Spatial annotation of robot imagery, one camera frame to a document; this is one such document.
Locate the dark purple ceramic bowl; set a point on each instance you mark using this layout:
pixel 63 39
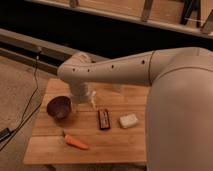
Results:
pixel 59 107

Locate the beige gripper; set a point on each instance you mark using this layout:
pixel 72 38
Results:
pixel 79 92

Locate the orange carrot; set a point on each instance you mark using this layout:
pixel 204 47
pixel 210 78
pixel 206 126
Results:
pixel 74 142

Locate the white sponge block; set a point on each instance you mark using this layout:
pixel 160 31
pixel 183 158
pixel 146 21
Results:
pixel 128 121

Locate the black device on floor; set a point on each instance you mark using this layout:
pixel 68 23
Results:
pixel 4 134

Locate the dark rectangular candy bar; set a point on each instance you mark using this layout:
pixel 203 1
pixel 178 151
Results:
pixel 104 119

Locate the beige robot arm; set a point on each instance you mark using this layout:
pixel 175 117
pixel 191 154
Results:
pixel 179 109

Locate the white plastic bottle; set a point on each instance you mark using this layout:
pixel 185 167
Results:
pixel 92 98

